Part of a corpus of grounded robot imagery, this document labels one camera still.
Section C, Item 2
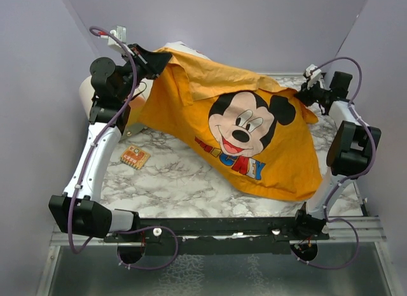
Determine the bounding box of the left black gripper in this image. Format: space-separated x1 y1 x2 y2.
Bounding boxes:
116 43 171 101

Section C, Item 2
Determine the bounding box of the white pillow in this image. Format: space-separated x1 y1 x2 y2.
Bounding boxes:
165 41 210 60

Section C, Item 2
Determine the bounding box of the orange Mickey Mouse pillowcase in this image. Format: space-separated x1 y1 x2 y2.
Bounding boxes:
139 47 322 201

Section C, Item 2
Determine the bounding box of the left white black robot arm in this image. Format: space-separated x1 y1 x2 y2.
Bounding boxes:
48 44 172 242

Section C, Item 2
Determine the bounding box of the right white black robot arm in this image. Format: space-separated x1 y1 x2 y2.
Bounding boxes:
292 65 382 239

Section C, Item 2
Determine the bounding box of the white cylinder with orange lid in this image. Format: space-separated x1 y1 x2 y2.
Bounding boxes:
78 76 150 138

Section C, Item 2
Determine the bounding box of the small orange patterned card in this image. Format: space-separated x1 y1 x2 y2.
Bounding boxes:
120 145 150 170

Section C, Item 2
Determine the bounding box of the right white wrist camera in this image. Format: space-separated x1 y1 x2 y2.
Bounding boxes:
303 64 322 86

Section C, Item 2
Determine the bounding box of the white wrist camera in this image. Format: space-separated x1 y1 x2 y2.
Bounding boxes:
107 25 128 55
303 64 322 86

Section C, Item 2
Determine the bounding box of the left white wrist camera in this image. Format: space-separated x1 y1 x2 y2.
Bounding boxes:
107 25 128 55

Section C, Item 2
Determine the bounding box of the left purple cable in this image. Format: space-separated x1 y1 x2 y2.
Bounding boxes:
67 25 179 271

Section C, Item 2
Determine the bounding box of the aluminium frame rail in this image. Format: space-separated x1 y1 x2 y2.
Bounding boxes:
51 216 384 250

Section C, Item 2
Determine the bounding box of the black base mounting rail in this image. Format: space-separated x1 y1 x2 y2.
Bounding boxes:
104 215 329 256

